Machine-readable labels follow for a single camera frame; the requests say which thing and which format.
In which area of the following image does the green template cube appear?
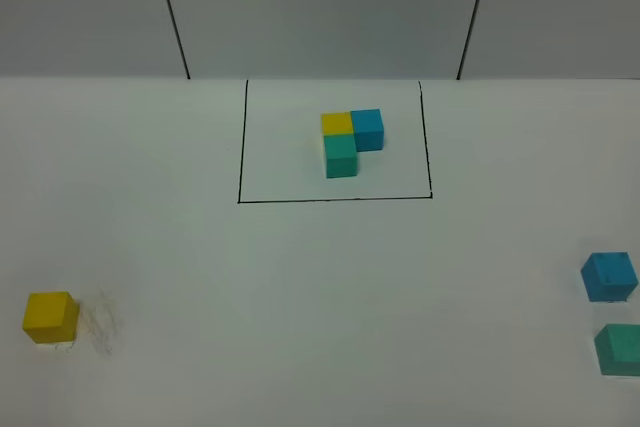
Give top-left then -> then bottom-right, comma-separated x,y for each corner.
323,134 -> 358,178

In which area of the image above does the blue template cube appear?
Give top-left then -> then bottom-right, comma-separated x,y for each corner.
350,109 -> 384,152

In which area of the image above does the yellow template cube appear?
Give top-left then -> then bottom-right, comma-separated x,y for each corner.
321,112 -> 354,136

